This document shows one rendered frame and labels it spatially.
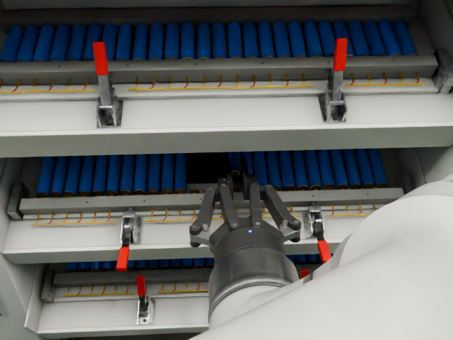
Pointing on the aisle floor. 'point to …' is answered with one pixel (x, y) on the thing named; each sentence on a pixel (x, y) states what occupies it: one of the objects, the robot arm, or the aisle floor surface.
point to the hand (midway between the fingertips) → (236, 178)
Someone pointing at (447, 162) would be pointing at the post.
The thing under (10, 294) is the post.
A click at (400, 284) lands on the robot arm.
